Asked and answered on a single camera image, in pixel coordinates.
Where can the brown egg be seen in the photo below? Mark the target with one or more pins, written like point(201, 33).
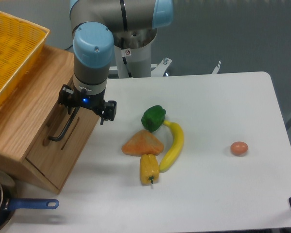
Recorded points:
point(238, 148)

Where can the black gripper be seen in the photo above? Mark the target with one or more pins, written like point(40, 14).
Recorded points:
point(75, 98)

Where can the blue handled dark pan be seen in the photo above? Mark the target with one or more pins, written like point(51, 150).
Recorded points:
point(9, 200)

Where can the yellow plastic basket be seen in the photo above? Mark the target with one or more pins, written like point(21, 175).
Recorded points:
point(21, 42)

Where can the wooden drawer cabinet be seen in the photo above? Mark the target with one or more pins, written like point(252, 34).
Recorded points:
point(31, 115)

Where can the yellow bell pepper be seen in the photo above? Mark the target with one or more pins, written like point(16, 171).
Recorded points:
point(149, 169)

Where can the yellow banana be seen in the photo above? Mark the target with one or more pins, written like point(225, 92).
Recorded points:
point(176, 147)

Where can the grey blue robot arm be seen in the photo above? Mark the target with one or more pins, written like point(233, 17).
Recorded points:
point(106, 30)

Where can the white table bracket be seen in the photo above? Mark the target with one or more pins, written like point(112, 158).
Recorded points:
point(217, 68)

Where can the green bell pepper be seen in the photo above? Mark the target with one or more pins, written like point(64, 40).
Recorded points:
point(153, 118)

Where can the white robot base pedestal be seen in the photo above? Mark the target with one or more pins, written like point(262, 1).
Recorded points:
point(132, 52)

